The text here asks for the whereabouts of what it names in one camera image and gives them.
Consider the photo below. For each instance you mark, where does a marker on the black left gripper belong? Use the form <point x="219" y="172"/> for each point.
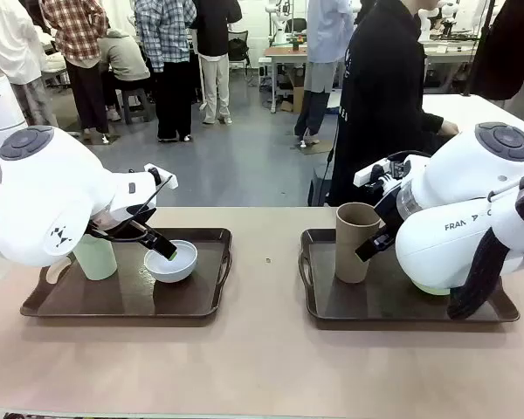
<point x="131" y="229"/>

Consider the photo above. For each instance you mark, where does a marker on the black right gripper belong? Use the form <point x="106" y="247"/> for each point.
<point x="388" y="214"/>

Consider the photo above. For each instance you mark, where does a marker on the brown tall cup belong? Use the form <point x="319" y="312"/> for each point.
<point x="351" y="253"/>

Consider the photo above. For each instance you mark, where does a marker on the white bowl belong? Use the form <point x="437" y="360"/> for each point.
<point x="174" y="270"/>

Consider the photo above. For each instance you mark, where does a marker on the light green tall cup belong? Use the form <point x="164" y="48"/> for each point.
<point x="98" y="262"/>

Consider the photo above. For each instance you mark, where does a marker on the mint green bowl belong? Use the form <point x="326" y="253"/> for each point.
<point x="432" y="290"/>

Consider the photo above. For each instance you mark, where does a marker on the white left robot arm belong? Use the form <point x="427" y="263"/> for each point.
<point x="48" y="196"/>

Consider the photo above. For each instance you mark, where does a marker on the black-sleeved right forearm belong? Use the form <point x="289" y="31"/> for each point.
<point x="432" y="122"/>

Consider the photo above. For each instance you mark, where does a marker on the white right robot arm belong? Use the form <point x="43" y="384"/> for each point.
<point x="463" y="196"/>

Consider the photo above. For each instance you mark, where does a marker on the dark brown serving tray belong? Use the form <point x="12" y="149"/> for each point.
<point x="126" y="301"/>
<point x="375" y="305"/>

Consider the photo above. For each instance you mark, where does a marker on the person's right hand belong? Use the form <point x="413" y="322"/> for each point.
<point x="450" y="128"/>

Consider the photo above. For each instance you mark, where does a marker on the dark grey floor bin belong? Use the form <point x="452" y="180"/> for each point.
<point x="319" y="187"/>

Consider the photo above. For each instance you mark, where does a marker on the person in black shirt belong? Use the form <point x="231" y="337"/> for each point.
<point x="375" y="109"/>

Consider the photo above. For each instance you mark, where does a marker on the grey plastic stool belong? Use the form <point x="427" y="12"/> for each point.
<point x="135" y="105"/>

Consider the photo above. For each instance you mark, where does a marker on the cardboard box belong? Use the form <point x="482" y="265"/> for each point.
<point x="293" y="100"/>

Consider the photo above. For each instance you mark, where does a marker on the seated person in grey hoodie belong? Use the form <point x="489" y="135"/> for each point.
<point x="122" y="61"/>

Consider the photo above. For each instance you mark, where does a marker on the person in blue plaid shirt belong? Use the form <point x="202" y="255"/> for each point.
<point x="170" y="52"/>

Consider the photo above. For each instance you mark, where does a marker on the person in light blue shirt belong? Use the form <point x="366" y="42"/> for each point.
<point x="323" y="52"/>

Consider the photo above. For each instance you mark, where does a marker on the white cylindrical air purifier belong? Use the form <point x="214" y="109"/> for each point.
<point x="0" y="118"/>

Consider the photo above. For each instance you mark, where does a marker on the black office chair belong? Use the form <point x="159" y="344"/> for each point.
<point x="238" y="52"/>

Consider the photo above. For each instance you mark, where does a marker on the person in black tee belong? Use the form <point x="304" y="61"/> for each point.
<point x="214" y="43"/>

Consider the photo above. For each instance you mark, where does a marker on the wooden-top work table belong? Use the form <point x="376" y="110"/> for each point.
<point x="284" y="52"/>

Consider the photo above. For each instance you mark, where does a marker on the person in red plaid shirt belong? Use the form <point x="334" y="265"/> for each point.
<point x="78" y="43"/>

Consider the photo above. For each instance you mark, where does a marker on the black tripod pole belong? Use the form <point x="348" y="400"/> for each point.
<point x="478" y="52"/>

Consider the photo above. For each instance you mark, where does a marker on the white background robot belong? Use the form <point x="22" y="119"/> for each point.
<point x="278" y="22"/>
<point x="436" y="17"/>

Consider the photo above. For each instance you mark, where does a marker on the person in dark jacket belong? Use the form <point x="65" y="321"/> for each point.
<point x="506" y="43"/>

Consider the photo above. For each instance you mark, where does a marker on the person in white coat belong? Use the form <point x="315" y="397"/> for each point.
<point x="13" y="43"/>

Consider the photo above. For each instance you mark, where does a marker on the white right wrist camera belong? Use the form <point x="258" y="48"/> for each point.
<point x="367" y="175"/>

